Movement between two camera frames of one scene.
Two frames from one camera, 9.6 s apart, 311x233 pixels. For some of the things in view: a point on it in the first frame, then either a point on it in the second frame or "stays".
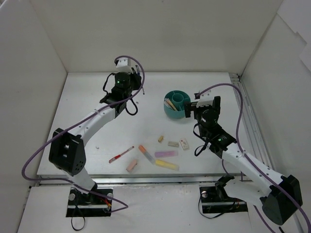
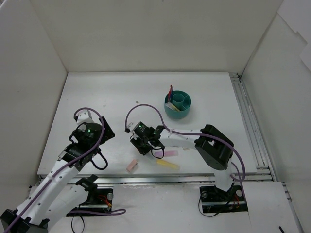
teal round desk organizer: [178, 98] stays
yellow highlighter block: [164, 164] stays
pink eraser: [132, 164] stays
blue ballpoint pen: [137, 70] -> [171, 93]
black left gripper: [136, 80] -> [107, 131]
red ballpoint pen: [121, 154] -> [170, 92]
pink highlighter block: [165, 154] stays
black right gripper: [188, 109] -> [140, 144]
